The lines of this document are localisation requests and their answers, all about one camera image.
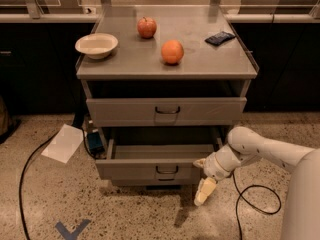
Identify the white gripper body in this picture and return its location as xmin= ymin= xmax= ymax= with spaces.
xmin=203 ymin=150 xmax=241 ymax=181

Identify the grey drawer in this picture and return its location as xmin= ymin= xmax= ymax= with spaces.
xmin=87 ymin=97 xmax=246 ymax=127
xmin=96 ymin=139 xmax=219 ymax=186

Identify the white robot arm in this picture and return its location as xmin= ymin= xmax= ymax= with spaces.
xmin=194 ymin=126 xmax=320 ymax=240

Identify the grey metal drawer cabinet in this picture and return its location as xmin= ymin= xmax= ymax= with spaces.
xmin=75 ymin=5 xmax=260 ymax=148

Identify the grey top drawer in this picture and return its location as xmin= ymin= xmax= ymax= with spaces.
xmin=87 ymin=97 xmax=246 ymax=127

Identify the blue power box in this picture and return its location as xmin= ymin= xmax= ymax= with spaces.
xmin=87 ymin=132 xmax=104 ymax=153

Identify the orange fruit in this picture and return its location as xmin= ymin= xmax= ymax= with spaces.
xmin=161 ymin=40 xmax=184 ymax=64

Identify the dark blue snack packet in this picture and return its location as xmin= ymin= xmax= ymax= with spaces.
xmin=205 ymin=31 xmax=235 ymax=46

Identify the white paper sheet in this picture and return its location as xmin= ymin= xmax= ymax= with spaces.
xmin=41 ymin=124 xmax=83 ymax=164

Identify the red apple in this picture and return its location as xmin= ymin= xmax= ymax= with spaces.
xmin=137 ymin=17 xmax=157 ymax=39

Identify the blue tape floor marker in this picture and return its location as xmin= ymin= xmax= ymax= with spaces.
xmin=54 ymin=219 xmax=92 ymax=240

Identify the white ceramic bowl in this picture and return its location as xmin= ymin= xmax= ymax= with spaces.
xmin=75 ymin=33 xmax=118 ymax=59

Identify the brown bag at left edge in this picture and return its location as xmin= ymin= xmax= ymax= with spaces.
xmin=0 ymin=96 xmax=21 ymax=144

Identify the black cable left floor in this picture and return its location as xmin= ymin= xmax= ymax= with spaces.
xmin=18 ymin=130 xmax=61 ymax=240

